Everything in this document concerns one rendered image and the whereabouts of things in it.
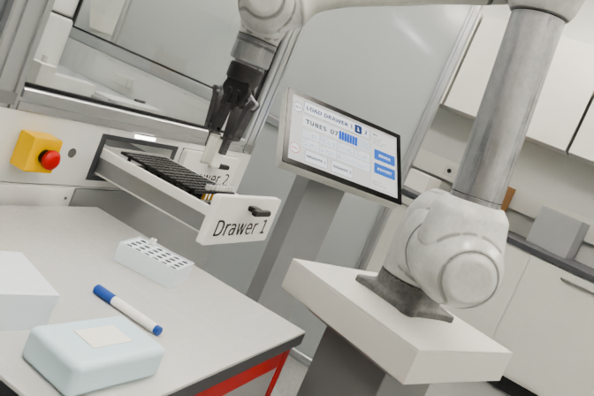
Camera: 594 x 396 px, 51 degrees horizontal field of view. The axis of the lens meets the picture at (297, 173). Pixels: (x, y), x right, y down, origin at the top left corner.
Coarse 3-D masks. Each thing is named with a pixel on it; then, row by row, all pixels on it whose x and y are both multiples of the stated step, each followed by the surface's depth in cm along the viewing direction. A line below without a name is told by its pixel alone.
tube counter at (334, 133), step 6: (330, 126) 225; (330, 132) 224; (336, 132) 225; (342, 132) 227; (336, 138) 224; (342, 138) 226; (348, 138) 228; (354, 138) 229; (360, 138) 231; (354, 144) 228; (360, 144) 229; (366, 144) 231; (366, 150) 230
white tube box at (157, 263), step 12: (132, 240) 119; (144, 240) 122; (120, 252) 114; (132, 252) 114; (144, 252) 115; (156, 252) 119; (168, 252) 121; (132, 264) 114; (144, 264) 113; (156, 264) 113; (168, 264) 114; (180, 264) 118; (192, 264) 119; (156, 276) 113; (168, 276) 112; (180, 276) 116
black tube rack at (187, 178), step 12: (132, 156) 141; (144, 156) 148; (156, 156) 154; (144, 168) 149; (156, 168) 141; (168, 168) 146; (180, 168) 153; (168, 180) 147; (180, 180) 138; (192, 180) 144; (204, 180) 150; (192, 192) 146
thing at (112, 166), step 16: (112, 160) 139; (112, 176) 138; (128, 176) 136; (144, 176) 135; (128, 192) 136; (144, 192) 134; (160, 192) 133; (176, 192) 131; (160, 208) 132; (176, 208) 131; (192, 208) 129; (208, 208) 128; (192, 224) 129
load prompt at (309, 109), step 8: (304, 104) 222; (312, 104) 224; (304, 112) 221; (312, 112) 223; (320, 112) 225; (328, 112) 227; (328, 120) 225; (336, 120) 228; (344, 120) 230; (344, 128) 228; (352, 128) 231; (360, 128) 233; (368, 128) 235; (368, 136) 234
